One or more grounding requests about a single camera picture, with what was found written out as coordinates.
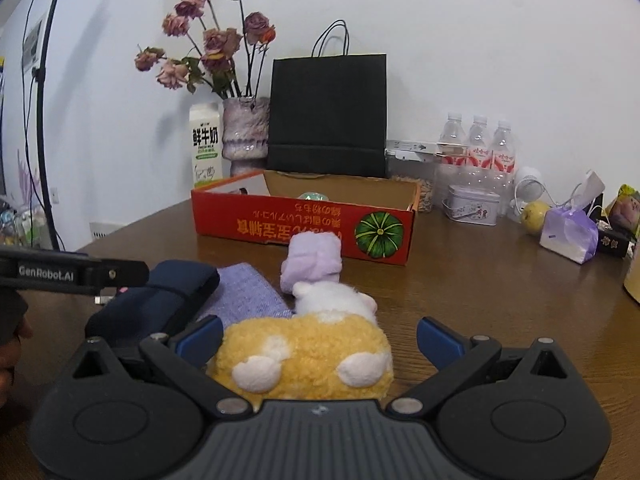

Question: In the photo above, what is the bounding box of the white small desk fan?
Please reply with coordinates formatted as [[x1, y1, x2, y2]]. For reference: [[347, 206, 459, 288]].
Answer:
[[506, 166, 546, 222]]

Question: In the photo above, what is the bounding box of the yellow thermos jug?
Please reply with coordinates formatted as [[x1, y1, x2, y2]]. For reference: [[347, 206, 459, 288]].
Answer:
[[623, 243, 640, 304]]

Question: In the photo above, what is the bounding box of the clear seed container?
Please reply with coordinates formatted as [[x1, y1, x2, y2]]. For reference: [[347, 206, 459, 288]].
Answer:
[[387, 157, 434, 214]]

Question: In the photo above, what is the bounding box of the white green milk carton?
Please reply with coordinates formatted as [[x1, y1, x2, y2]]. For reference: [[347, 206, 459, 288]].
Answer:
[[189, 103, 224, 188]]

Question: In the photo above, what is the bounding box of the middle clear water bottle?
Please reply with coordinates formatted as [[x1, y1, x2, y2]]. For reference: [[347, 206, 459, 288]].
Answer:
[[464, 115, 492, 188]]

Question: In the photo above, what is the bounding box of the clear water bottle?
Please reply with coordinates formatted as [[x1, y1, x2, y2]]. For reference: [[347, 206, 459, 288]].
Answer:
[[434, 113, 466, 207], [464, 115, 492, 188], [490, 120, 516, 217]]

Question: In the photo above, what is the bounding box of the cluttered wire shelf cart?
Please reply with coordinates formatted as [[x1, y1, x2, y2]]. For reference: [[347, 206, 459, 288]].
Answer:
[[1, 194, 52, 249]]

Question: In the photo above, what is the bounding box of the purple woven drawstring bag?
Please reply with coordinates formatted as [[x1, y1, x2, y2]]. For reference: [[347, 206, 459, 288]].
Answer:
[[195, 263, 292, 328]]

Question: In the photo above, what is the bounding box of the navy blue zip pouch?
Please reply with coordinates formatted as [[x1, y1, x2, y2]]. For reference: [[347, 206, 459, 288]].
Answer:
[[85, 260, 220, 348]]

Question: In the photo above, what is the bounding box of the left clear water bottle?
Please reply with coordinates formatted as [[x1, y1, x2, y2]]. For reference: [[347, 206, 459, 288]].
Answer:
[[434, 113, 466, 207]]

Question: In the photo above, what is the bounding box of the iridescent white plastic bag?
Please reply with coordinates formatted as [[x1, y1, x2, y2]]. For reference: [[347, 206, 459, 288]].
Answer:
[[298, 192, 329, 202]]

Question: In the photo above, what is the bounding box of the right clear water bottle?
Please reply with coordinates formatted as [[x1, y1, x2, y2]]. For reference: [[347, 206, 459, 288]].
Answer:
[[490, 120, 516, 217]]

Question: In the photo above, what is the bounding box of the purple textured ceramic vase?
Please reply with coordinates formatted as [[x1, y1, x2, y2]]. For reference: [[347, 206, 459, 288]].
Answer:
[[222, 96, 270, 177]]

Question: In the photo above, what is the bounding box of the small black printed box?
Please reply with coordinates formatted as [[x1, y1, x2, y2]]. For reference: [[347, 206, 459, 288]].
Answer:
[[597, 229, 630, 259]]

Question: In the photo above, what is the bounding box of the lilac fluffy towel roll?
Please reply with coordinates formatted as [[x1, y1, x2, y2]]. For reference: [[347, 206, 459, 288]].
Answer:
[[280, 232, 343, 294]]

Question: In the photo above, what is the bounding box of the purple tissue packet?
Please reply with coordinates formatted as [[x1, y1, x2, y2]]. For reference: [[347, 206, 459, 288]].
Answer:
[[539, 170, 605, 264]]

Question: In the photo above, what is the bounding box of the red orange cardboard box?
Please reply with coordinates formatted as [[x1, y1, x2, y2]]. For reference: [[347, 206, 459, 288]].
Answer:
[[191, 170, 420, 266]]

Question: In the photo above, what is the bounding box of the black studio light stand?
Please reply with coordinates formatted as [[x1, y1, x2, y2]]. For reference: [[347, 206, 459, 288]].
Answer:
[[21, 0, 65, 252]]

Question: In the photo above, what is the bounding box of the white pink flat carton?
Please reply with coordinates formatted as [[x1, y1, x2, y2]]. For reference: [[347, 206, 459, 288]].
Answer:
[[385, 140, 466, 162]]

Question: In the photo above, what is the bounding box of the yellow green apple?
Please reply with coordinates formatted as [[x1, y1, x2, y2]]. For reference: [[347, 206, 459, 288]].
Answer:
[[521, 200, 551, 236]]

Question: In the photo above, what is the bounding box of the dried pink rose bouquet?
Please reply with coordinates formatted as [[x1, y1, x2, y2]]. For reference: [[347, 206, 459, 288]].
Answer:
[[134, 0, 277, 100]]

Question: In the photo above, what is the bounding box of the yellow white plush toy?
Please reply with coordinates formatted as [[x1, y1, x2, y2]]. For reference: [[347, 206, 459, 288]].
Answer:
[[206, 282, 394, 408]]

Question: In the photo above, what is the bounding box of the white wall socket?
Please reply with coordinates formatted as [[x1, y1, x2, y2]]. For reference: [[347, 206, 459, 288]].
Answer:
[[89, 221, 124, 240]]

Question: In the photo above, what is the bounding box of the colourful snack packet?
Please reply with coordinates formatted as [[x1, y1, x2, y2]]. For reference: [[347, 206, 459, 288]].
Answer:
[[605, 184, 640, 240]]

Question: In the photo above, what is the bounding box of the black paper shopping bag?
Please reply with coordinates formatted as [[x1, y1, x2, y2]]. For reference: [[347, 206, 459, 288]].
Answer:
[[267, 20, 387, 178]]

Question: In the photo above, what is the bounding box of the wall poster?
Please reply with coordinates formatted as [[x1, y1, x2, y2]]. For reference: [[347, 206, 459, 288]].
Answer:
[[22, 16, 44, 72]]

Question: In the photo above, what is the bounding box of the person's left hand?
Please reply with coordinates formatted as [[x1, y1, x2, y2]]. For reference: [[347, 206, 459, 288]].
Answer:
[[0, 318, 32, 408]]

